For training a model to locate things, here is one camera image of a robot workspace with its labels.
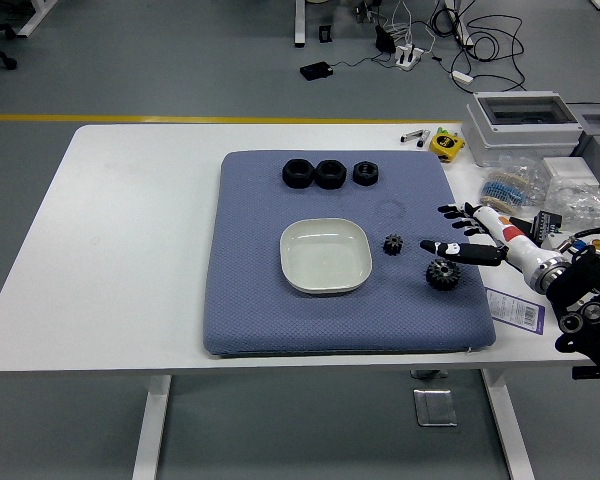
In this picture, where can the robot right hand white shell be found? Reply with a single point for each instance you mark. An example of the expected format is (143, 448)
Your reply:
(515, 242)

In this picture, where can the metal floor plate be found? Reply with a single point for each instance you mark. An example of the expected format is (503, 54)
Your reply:
(434, 407)

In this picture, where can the three-button grey control box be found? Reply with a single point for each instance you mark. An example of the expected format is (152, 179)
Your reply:
(599, 245)

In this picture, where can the white square dish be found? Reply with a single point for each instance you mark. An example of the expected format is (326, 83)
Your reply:
(325, 255)

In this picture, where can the bag of resistors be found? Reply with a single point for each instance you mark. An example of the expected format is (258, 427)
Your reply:
(505, 187)

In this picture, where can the blue-grey padded mat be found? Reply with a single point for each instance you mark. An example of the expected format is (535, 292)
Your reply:
(260, 310)

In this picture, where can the large dark metal gear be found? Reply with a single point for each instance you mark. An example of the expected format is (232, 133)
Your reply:
(442, 275)

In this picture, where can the grey metal stand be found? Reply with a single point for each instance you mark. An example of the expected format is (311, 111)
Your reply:
(365, 12)

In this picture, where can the white power strip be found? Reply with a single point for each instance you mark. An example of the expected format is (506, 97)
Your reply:
(409, 56)

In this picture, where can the small black bracket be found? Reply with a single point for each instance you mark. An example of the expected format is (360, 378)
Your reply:
(324, 33)

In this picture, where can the small black hex nut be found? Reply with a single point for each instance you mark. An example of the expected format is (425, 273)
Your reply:
(365, 172)

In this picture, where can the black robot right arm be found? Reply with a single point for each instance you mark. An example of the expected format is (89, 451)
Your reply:
(585, 280)

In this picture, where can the grey metal floor bracket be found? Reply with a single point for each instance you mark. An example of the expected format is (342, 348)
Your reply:
(429, 373)

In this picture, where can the white plug adapter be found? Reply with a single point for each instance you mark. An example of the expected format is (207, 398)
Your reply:
(462, 77)

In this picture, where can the black charger block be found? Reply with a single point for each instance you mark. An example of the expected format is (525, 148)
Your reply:
(384, 39)

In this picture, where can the white table leg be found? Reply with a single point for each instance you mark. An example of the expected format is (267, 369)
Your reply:
(510, 425)
(152, 425)

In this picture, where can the small dark metal gear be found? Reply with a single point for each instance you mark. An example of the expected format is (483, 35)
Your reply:
(393, 244)

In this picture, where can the small white box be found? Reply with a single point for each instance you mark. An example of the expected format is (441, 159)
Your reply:
(567, 170)

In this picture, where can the small black circuit board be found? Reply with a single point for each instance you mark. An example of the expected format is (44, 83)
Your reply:
(547, 222)

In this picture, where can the silver marker pen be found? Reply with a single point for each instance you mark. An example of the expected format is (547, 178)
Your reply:
(411, 136)

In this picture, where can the yellow tape measure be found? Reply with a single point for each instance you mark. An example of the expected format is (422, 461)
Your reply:
(446, 145)

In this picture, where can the black power adapter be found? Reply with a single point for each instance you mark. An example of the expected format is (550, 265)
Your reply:
(316, 70)

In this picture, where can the black-tipped marker pen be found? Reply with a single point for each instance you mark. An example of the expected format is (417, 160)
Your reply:
(422, 140)

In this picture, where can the grey enclosure with clear lid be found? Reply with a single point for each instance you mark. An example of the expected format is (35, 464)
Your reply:
(520, 135)

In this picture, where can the clear plastic bag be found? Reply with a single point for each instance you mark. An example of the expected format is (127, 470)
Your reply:
(585, 202)

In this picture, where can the black desk control panel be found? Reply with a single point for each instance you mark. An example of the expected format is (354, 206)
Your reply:
(587, 373)

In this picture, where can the large black hex nut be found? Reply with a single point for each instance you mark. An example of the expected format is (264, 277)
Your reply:
(330, 174)
(297, 174)

